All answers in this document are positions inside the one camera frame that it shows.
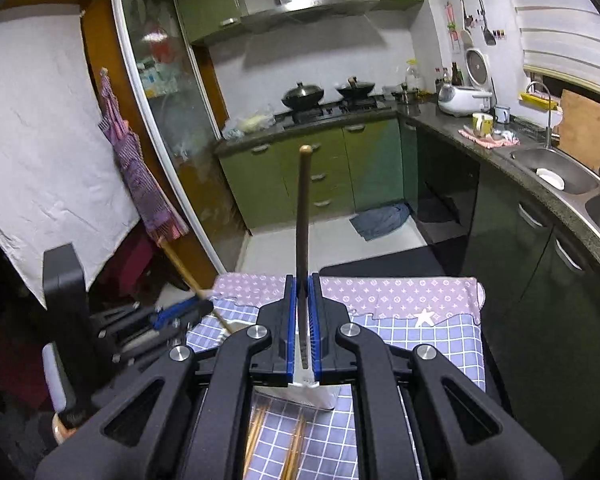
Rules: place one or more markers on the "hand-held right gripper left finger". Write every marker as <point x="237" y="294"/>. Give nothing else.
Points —
<point x="291" y="330"/>

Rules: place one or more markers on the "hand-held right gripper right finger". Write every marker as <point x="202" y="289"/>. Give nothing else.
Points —
<point x="315" y="330"/>

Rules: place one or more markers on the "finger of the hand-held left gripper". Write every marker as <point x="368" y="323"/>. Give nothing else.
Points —
<point x="145" y="342"/>
<point x="180" y="311"/>

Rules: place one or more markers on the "light wooden chopstick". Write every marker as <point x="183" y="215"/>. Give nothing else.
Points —
<point x="256" y="440"/>
<point x="295" y="447"/>
<point x="185" y="272"/>

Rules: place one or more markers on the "white utensil holder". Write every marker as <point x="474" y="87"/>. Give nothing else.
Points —
<point x="300" y="397"/>

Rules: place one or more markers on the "dark brown chopstick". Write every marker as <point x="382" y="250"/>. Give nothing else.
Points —
<point x="304" y="210"/>

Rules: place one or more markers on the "dark red cloth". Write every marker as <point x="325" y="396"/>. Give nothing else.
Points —
<point x="130" y="265"/>

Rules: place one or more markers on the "purple patterned cloth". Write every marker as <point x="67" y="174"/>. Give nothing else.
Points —
<point x="380" y="295"/>

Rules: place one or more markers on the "blue checked tablecloth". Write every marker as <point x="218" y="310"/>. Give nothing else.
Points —
<point x="430" y="350"/>

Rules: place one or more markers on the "blue floor cloth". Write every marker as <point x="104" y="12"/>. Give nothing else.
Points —
<point x="380" y="222"/>

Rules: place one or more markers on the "purple checked apron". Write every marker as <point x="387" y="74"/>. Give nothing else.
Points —
<point x="135" y="170"/>

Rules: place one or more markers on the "white hanging sheet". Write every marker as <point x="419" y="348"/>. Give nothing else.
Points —
<point x="40" y="135"/>

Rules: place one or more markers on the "glass sliding door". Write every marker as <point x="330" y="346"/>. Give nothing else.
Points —
<point x="180" y="125"/>

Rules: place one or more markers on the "clear plastic bag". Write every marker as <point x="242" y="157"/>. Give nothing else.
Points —
<point x="250" y="122"/>

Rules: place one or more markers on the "dark lower cabinets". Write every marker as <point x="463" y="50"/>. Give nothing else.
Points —
<point x="520" y="270"/>

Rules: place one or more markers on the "black gas stove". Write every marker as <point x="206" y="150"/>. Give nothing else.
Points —
<point x="335" y="109"/>

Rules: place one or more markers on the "black wok with lid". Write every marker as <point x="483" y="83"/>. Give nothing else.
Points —
<point x="302" y="94"/>

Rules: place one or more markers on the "dark stone countertop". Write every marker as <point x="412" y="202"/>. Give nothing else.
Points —
<point x="440" y="122"/>

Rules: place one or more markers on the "small steel pot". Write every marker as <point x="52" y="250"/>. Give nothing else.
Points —
<point x="406" y="95"/>

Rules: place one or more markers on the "pink checked cloth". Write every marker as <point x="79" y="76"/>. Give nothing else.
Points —
<point x="490" y="141"/>

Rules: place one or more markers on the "yellow mug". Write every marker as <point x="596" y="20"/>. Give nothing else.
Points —
<point x="481" y="126"/>

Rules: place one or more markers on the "cooking oil bottle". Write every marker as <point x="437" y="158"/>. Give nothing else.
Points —
<point x="412" y="77"/>

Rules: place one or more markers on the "white rice cooker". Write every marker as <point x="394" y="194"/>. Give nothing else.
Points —
<point x="462" y="100"/>

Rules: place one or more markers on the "white dish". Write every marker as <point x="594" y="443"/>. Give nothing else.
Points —
<point x="550" y="177"/>

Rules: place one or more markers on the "white enamel mug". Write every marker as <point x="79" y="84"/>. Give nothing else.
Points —
<point x="501" y="115"/>

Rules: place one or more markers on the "dark glass bottle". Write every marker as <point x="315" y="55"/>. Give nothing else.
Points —
<point x="456" y="76"/>

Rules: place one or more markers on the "thin curved faucet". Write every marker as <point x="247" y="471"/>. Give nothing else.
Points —
<point x="548" y="110"/>

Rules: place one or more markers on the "yellow sink caddy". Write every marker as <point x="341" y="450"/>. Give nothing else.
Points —
<point x="540" y="101"/>

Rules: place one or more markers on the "wooden cutting board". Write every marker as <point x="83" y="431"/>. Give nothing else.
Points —
<point x="587" y="130"/>

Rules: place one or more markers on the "black hanging spatula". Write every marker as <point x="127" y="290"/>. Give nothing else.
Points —
<point x="489" y="35"/>

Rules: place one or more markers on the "white window blind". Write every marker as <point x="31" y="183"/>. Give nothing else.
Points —
<point x="560" y="15"/>

